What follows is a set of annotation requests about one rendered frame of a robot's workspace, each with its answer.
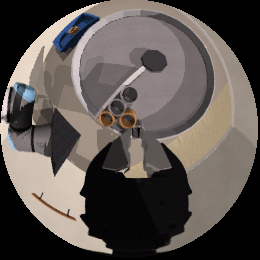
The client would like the dark grey cylinder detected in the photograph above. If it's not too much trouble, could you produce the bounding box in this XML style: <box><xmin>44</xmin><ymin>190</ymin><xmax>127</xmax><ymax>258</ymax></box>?
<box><xmin>132</xmin><ymin>119</ymin><xmax>145</xmax><ymax>139</ymax></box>
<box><xmin>108</xmin><ymin>97</ymin><xmax>127</xmax><ymax>116</ymax></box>
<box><xmin>120</xmin><ymin>86</ymin><xmax>139</xmax><ymax>104</ymax></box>

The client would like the bronze cylindrical sleeve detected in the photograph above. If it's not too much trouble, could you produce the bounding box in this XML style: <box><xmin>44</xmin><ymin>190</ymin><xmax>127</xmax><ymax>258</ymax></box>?
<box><xmin>69</xmin><ymin>26</ymin><xmax>79</xmax><ymax>35</ymax></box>
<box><xmin>119</xmin><ymin>109</ymin><xmax>137</xmax><ymax>129</ymax></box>
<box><xmin>99</xmin><ymin>108</ymin><xmax>117</xmax><ymax>127</ymax></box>

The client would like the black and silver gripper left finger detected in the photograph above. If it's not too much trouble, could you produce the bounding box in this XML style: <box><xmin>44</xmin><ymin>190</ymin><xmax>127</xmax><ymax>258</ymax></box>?
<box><xmin>79</xmin><ymin>127</ymin><xmax>133</xmax><ymax>197</ymax></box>

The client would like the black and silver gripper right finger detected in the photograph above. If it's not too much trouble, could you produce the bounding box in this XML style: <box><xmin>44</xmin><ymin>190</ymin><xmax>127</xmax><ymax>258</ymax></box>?
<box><xmin>137</xmin><ymin>127</ymin><xmax>192</xmax><ymax>195</ymax></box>

